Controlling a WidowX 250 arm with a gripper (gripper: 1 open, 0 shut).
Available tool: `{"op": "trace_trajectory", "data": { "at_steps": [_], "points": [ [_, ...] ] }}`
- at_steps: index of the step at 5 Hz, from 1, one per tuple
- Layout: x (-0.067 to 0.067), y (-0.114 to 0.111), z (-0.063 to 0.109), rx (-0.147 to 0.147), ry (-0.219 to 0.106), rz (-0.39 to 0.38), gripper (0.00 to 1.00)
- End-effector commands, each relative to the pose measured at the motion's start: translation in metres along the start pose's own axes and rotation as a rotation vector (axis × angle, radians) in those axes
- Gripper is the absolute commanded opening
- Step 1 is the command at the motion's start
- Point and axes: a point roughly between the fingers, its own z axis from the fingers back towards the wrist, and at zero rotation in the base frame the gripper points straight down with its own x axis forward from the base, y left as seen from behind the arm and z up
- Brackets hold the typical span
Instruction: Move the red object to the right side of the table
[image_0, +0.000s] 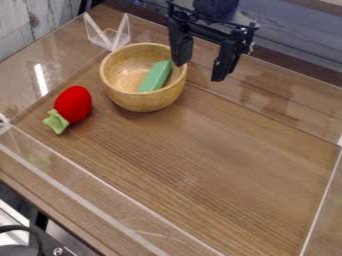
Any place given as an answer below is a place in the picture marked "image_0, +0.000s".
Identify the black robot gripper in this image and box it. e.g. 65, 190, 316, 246
167, 0, 261, 82

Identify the red plush strawberry toy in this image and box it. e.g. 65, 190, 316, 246
43, 85, 93, 135

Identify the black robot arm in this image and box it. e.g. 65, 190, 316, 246
166, 0, 261, 82

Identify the green rectangular block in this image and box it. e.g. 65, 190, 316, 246
138, 60, 173, 92

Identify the light wooden bowl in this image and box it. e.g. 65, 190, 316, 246
99, 43, 187, 112

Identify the clear acrylic corner bracket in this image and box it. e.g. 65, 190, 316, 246
83, 13, 131, 51

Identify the clear acrylic tray wall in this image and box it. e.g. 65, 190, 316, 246
0, 19, 342, 256

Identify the black table frame bracket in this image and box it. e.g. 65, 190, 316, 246
30, 208, 78, 256

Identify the black cable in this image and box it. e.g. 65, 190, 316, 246
0, 224, 46, 256

